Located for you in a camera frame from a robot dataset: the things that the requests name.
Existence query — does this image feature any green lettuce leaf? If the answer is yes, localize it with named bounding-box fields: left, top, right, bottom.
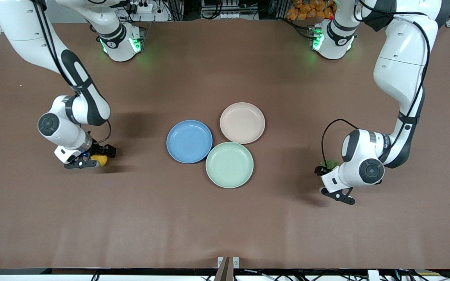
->
left=319, top=159, right=341, bottom=171

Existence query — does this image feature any blue plate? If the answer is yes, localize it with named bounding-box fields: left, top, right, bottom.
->
left=166, top=119, right=213, bottom=164

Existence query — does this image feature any light green plate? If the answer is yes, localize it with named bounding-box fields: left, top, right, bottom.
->
left=205, top=141, right=254, bottom=189

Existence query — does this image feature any pink plate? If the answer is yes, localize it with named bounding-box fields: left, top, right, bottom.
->
left=220, top=102, right=266, bottom=144

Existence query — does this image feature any brown table cover sheet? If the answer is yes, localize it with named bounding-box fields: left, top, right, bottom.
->
left=0, top=20, right=450, bottom=270

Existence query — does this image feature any white power strip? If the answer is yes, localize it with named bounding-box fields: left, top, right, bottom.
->
left=125, top=0, right=157, bottom=13

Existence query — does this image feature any bag of orange items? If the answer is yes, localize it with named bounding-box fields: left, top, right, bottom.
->
left=286, top=0, right=337, bottom=21

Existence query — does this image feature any white electronics box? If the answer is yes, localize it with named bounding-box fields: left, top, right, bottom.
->
left=202, top=0, right=245, bottom=19

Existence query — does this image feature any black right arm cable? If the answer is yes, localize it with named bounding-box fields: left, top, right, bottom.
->
left=34, top=0, right=112, bottom=146

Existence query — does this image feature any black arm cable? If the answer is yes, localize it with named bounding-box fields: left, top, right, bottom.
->
left=34, top=0, right=112, bottom=146
left=321, top=0, right=431, bottom=168

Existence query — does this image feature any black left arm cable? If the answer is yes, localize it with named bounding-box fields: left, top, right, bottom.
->
left=321, top=0, right=431, bottom=168

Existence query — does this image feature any metal table edge bracket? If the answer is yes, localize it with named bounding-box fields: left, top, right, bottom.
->
left=217, top=256, right=240, bottom=281

